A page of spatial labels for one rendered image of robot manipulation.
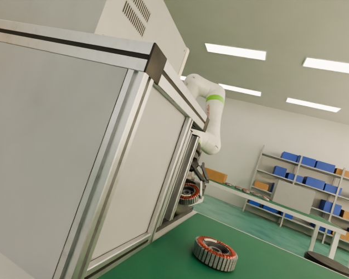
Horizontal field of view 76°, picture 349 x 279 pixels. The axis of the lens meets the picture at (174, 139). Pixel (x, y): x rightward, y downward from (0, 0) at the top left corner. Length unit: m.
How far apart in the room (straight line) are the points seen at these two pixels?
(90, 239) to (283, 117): 7.50
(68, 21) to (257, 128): 7.26
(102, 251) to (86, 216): 0.10
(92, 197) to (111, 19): 0.32
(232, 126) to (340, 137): 3.01
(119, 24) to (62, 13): 0.10
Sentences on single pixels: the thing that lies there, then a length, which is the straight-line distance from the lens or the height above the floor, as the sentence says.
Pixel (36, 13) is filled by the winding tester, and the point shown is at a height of 1.15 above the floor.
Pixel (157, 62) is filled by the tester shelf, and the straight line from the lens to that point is 0.35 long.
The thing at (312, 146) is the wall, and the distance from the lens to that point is 7.66.
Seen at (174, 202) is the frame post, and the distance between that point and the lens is 0.73.
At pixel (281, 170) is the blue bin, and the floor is 1.44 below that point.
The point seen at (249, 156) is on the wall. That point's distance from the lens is 7.43.
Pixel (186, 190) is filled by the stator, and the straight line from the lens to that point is 0.96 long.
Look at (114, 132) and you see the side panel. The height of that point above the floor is 0.98.
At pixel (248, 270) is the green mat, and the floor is 0.75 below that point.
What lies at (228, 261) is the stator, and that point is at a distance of 0.60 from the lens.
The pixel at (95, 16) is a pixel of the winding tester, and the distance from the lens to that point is 0.46.
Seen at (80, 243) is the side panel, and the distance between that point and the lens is 0.35.
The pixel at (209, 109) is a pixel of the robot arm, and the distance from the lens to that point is 1.35.
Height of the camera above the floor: 0.98
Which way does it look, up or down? 3 degrees up
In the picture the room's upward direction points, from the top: 19 degrees clockwise
